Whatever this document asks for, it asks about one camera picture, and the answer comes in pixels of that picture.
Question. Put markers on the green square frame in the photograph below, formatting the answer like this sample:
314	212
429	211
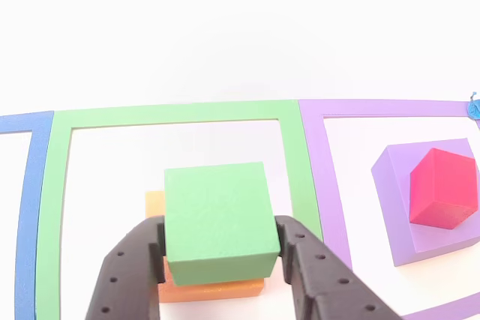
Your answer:
168	112

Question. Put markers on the green cube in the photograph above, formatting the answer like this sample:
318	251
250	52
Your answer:
217	215

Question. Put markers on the blue tape strip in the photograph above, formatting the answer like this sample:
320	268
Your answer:
474	108

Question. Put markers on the large purple cube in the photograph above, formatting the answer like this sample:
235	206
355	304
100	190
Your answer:
397	207

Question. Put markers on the blue square frame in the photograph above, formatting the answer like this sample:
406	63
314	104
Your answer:
30	185

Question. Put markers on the small red cube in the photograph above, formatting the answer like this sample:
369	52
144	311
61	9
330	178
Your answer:
438	189

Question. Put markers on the orange cube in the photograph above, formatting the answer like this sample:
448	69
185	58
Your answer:
210	292

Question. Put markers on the purple square frame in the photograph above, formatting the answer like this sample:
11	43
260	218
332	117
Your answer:
322	170

